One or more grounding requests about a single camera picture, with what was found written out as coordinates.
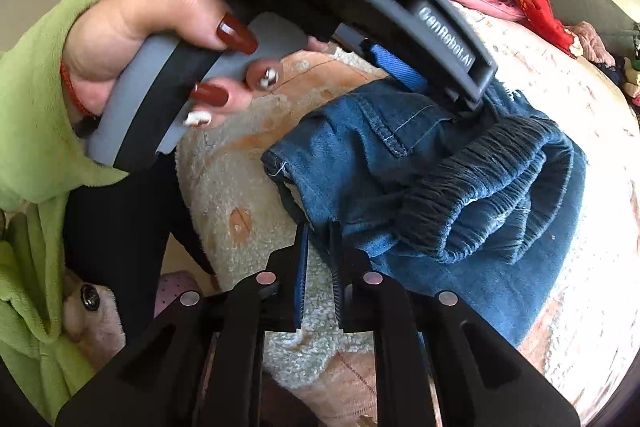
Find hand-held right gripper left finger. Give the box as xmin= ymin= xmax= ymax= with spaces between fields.
xmin=55 ymin=222 xmax=311 ymax=427

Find red string bracelet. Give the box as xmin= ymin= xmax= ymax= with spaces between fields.
xmin=59 ymin=59 xmax=97 ymax=118

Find person's green fleece robe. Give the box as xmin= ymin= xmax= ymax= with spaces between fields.
xmin=0 ymin=202 xmax=96 ymax=425

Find peach patterned bedspread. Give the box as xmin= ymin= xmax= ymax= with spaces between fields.
xmin=175 ymin=2 xmax=640 ymax=427

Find pink dotted slipper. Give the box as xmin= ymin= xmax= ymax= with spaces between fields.
xmin=152 ymin=271 xmax=201 ymax=318

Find stack of folded clothes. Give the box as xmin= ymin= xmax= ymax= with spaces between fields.
xmin=595 ymin=22 xmax=640 ymax=118

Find red patterned cloth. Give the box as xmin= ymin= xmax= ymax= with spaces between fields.
xmin=502 ymin=0 xmax=576 ymax=55

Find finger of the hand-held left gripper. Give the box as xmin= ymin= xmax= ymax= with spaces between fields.
xmin=340 ymin=24 xmax=431 ymax=94
xmin=450 ymin=94 xmax=485 ymax=124

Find person's black trousers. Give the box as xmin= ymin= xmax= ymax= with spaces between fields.
xmin=62 ymin=152 xmax=216 ymax=343

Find person's left forearm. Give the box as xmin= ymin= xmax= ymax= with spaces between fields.
xmin=0 ymin=0 xmax=131 ymax=212

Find beige plush slipper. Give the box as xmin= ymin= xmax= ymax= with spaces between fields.
xmin=62 ymin=269 xmax=126 ymax=373

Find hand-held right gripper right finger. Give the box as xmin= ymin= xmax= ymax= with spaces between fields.
xmin=327 ymin=221 xmax=581 ymax=427

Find blue denim pants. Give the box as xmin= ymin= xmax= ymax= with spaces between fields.
xmin=261 ymin=79 xmax=588 ymax=348

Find person's left hand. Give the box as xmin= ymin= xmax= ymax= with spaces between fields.
xmin=60 ymin=0 xmax=287 ymax=128

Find pink fluffy cloth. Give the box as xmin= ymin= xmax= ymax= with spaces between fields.
xmin=570 ymin=21 xmax=616 ymax=68

